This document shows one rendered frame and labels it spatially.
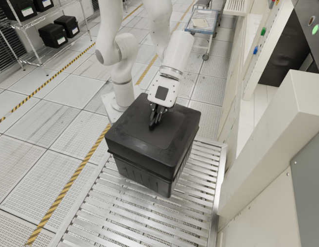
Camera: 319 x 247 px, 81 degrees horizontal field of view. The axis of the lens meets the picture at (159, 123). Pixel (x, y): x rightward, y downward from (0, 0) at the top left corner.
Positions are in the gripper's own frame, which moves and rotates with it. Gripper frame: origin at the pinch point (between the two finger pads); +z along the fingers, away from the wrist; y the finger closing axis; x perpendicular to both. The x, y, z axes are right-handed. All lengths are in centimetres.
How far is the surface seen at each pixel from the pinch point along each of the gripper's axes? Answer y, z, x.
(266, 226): 38.9, 11.3, -22.2
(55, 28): -247, -58, 149
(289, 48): 41, -55, 50
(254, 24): 18, -108, 141
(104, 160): -23.6, 31.1, 14.1
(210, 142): 21.0, 6.5, 38.8
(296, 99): 32.3, -13.8, -31.6
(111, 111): -42, 10, 36
